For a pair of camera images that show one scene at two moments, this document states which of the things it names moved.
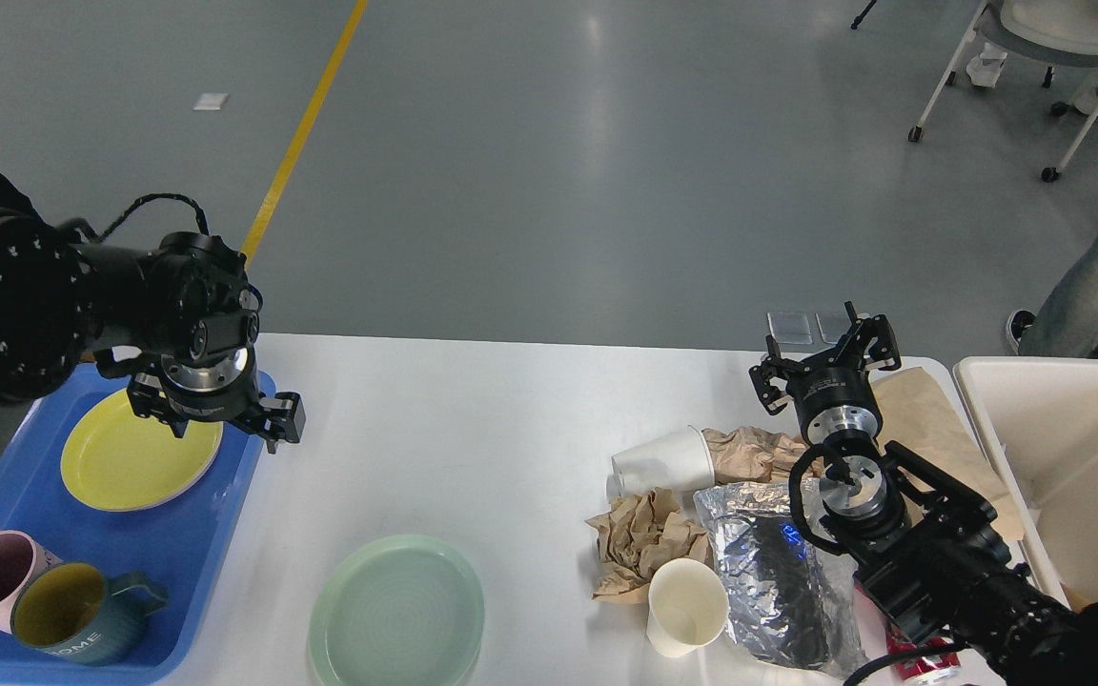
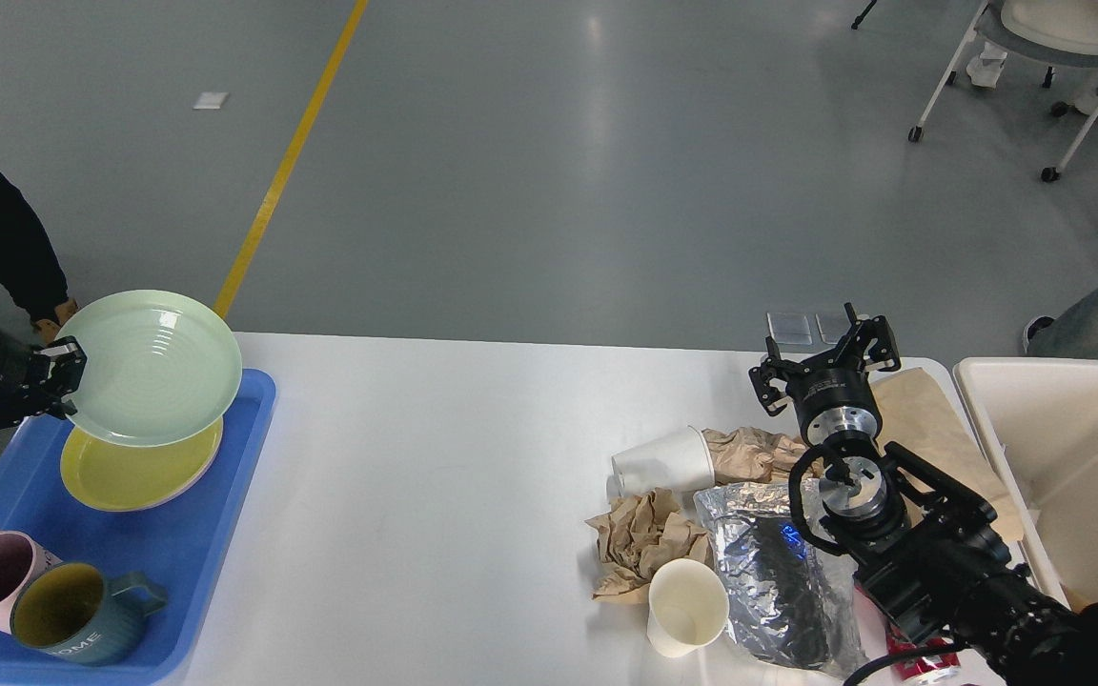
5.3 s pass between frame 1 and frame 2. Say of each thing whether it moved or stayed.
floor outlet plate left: stayed
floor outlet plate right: stayed
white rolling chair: stayed
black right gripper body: stayed
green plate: moved
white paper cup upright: stayed
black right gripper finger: stayed
